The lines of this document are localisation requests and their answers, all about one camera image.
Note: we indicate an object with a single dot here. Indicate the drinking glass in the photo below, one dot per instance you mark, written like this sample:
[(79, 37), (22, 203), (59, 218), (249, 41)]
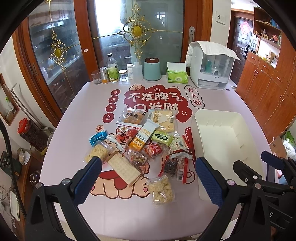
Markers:
[(96, 77)]

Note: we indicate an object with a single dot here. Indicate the orange oats bar pack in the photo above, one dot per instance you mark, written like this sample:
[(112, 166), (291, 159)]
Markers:
[(143, 135)]

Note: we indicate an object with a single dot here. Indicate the metal tin can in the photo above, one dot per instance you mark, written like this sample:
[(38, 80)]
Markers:
[(104, 75)]

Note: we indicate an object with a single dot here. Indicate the white plastic storage bin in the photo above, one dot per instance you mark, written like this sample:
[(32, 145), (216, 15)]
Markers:
[(223, 137)]

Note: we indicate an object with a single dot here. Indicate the red container on floor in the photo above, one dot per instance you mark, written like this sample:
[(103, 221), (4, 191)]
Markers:
[(24, 126)]

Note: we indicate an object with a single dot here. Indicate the small white pill bottle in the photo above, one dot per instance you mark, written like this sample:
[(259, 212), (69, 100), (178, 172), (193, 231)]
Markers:
[(130, 71)]

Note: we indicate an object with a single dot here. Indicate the mixed nuts clear bag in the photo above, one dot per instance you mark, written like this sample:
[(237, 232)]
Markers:
[(136, 158)]

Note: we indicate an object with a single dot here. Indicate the cardboard box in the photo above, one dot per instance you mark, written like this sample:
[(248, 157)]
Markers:
[(277, 148)]

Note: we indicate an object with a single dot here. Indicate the red snack packet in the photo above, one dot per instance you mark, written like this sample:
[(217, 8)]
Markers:
[(153, 150)]

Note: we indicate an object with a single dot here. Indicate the green tissue box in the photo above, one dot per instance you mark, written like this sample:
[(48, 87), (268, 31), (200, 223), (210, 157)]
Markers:
[(176, 73)]

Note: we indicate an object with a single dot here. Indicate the white countertop appliance with cover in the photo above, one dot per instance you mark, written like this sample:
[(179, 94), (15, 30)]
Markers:
[(210, 64)]

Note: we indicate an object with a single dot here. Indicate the green snack packet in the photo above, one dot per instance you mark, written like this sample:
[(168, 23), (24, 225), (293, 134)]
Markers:
[(162, 137)]

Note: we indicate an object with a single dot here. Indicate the clear bottle green label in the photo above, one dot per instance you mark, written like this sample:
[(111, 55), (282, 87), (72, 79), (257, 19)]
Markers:
[(112, 68)]

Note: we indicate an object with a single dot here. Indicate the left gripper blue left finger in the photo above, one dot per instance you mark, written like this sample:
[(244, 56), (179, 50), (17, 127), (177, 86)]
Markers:
[(84, 179)]

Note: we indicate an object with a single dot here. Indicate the puffed rice snack bag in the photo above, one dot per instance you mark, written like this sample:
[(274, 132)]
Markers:
[(161, 190), (101, 150)]

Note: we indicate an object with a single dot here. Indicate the blue snack packet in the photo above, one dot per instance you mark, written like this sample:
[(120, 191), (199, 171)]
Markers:
[(100, 136)]

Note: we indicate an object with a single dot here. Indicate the teal canister with brown lid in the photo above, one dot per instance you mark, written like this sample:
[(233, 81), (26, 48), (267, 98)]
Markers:
[(152, 71)]

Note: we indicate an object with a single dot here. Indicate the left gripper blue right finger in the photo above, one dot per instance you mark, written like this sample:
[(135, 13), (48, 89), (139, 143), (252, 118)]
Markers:
[(208, 180)]

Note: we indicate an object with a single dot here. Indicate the dark dried fruit red pack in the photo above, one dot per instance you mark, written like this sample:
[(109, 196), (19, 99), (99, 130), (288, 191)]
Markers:
[(176, 165)]

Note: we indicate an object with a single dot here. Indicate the white plastic bottle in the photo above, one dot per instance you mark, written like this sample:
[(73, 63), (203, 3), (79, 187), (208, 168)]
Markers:
[(137, 72)]

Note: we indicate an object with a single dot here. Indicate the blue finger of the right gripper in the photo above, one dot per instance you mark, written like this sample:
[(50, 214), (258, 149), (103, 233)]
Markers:
[(247, 174), (272, 160)]

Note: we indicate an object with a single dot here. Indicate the clear bag of small cakes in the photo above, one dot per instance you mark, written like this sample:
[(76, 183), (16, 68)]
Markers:
[(132, 117)]

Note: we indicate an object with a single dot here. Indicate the cream barcode snack packet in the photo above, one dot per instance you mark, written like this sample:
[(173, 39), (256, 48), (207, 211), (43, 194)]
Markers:
[(178, 144)]

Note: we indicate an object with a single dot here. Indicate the puffed rice snack bag front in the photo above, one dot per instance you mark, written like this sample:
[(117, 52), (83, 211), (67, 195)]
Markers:
[(161, 190)]

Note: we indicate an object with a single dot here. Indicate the small glass jar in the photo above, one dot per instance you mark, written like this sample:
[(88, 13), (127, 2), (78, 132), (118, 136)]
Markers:
[(123, 75)]

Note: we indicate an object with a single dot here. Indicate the white red noodle snack bag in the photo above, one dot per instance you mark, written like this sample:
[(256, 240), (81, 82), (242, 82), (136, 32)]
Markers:
[(122, 137)]

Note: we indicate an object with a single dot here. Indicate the brown paper cracker pack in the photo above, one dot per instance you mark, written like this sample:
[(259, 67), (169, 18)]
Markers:
[(123, 168)]

